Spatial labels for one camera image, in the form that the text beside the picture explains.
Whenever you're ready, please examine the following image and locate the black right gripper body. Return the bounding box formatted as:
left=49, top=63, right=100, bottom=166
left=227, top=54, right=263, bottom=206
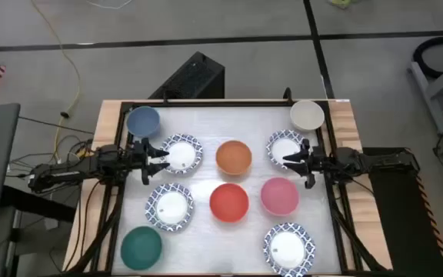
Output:
left=303, top=138, right=326, bottom=176

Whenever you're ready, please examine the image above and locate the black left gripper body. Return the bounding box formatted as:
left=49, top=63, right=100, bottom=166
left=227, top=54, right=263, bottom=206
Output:
left=127, top=138, right=152, bottom=179

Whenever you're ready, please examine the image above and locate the blue patterned paper plate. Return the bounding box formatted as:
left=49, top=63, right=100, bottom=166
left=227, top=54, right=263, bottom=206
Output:
left=262, top=222, right=316, bottom=277
left=145, top=182, right=195, bottom=232
left=265, top=129, right=310, bottom=170
left=159, top=133, right=204, bottom=175

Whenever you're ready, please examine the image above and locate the pink bowl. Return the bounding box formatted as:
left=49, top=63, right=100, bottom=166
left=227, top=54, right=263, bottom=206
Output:
left=260, top=176, right=300, bottom=216

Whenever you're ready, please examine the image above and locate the blue bowl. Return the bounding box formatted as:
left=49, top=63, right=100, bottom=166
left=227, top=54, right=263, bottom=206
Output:
left=126, top=105, right=161, bottom=139

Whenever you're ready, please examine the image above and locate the white bowl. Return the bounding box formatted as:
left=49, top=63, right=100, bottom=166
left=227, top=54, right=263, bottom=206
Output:
left=290, top=99, right=325, bottom=132

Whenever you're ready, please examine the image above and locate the orange bowl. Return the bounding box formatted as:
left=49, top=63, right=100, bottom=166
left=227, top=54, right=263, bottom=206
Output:
left=215, top=139, right=253, bottom=176

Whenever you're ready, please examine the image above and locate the red bowl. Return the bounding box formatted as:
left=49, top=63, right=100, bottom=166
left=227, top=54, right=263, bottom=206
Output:
left=209, top=182, right=250, bottom=223

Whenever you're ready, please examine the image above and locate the green bowl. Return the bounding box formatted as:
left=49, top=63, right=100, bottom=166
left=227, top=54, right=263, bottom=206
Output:
left=120, top=225, right=163, bottom=271

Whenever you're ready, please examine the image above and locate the black computer tower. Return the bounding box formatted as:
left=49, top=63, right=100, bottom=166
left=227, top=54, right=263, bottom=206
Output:
left=148, top=51, right=225, bottom=100

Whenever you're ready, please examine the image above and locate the grey metal stand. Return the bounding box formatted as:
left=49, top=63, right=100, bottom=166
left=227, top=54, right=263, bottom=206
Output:
left=409, top=53, right=443, bottom=135

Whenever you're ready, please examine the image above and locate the yellow-green object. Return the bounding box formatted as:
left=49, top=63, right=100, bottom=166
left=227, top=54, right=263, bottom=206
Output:
left=328, top=0, right=361, bottom=9

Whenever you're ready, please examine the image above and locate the black metal table frame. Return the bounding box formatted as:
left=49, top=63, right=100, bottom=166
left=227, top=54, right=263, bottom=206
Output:
left=65, top=98, right=391, bottom=277

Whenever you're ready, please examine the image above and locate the yellow floor cable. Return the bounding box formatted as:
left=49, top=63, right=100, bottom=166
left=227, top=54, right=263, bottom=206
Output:
left=28, top=0, right=82, bottom=162

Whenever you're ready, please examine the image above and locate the white floor cable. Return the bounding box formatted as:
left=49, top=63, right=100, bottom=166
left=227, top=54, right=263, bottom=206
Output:
left=85, top=0, right=134, bottom=11

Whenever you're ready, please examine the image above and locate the black hose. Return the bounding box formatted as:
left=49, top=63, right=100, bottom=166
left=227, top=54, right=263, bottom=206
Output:
left=412, top=35, right=443, bottom=80

